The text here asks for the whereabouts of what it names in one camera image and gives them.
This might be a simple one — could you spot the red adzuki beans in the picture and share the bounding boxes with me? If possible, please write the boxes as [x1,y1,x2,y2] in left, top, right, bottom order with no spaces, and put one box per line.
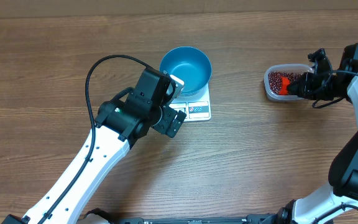
[268,72,301,95]

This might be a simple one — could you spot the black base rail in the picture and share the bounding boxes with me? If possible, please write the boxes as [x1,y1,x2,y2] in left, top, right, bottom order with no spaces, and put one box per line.
[82,205,332,224]

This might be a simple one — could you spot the clear plastic food container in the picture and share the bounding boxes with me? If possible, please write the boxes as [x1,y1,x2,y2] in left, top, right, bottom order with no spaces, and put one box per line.
[264,63,314,101]

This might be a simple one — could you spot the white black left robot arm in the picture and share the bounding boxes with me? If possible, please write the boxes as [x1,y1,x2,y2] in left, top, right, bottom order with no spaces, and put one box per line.
[4,85,186,223]

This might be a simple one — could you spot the blue plastic bowl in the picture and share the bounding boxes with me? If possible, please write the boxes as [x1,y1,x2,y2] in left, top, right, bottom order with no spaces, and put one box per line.
[159,46,212,96]

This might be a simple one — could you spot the white digital kitchen scale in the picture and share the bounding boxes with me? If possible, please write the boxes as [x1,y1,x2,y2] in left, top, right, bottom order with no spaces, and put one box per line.
[170,85,211,122]

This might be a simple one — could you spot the red plastic scoop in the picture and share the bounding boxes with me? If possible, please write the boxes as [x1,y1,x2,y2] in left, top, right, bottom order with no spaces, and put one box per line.
[278,77,290,95]

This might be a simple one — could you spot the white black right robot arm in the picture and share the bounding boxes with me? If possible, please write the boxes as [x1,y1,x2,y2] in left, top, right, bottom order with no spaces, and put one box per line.
[263,43,358,223]

